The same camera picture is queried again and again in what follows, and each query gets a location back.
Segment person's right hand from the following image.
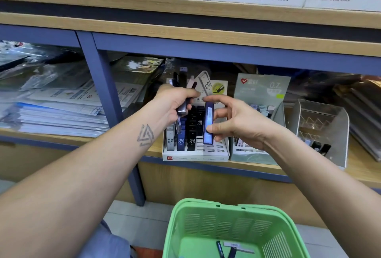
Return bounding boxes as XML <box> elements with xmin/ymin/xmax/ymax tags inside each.
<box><xmin>202</xmin><ymin>94</ymin><xmax>282</xmax><ymax>151</ymax></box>

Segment person's left hand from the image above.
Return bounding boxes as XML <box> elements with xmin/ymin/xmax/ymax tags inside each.
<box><xmin>150</xmin><ymin>84</ymin><xmax>202</xmax><ymax>129</ymax></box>

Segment bundle of lead cases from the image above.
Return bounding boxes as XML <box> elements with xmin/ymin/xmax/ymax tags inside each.
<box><xmin>168</xmin><ymin>67</ymin><xmax>192</xmax><ymax>119</ymax></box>

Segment white display box red label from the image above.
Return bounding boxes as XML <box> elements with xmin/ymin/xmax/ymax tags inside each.
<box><xmin>162</xmin><ymin>70</ymin><xmax>231</xmax><ymax>162</ymax></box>

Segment pale green display box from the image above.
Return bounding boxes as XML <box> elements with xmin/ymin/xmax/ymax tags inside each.
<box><xmin>230</xmin><ymin>74</ymin><xmax>292</xmax><ymax>165</ymax></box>

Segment clear plastic display box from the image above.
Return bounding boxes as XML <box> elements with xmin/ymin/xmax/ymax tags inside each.
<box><xmin>286</xmin><ymin>99</ymin><xmax>350</xmax><ymax>170</ymax></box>

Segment green plastic basket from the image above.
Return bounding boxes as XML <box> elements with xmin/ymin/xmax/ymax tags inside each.
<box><xmin>163</xmin><ymin>198</ymin><xmax>311</xmax><ymax>258</ymax></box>

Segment pile of lead cases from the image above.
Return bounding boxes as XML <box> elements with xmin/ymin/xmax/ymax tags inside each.
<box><xmin>216</xmin><ymin>240</ymin><xmax>256</xmax><ymax>258</ymax></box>

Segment person's left forearm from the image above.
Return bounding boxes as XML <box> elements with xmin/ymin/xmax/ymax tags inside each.
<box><xmin>0</xmin><ymin>111</ymin><xmax>170</xmax><ymax>258</ymax></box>

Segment person's right forearm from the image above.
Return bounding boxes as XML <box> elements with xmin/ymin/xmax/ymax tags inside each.
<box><xmin>265</xmin><ymin>129</ymin><xmax>381</xmax><ymax>258</ymax></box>

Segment stack of wrapped paper packs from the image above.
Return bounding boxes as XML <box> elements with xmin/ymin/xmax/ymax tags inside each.
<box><xmin>0</xmin><ymin>40</ymin><xmax>164</xmax><ymax>138</ymax></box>

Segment dark plastic-wrapped packs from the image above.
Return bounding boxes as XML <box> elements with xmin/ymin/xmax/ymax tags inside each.
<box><xmin>286</xmin><ymin>73</ymin><xmax>381</xmax><ymax>162</ymax></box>

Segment colourful printed mat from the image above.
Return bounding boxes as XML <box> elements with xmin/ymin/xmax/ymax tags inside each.
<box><xmin>134</xmin><ymin>246</ymin><xmax>165</xmax><ymax>258</ymax></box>

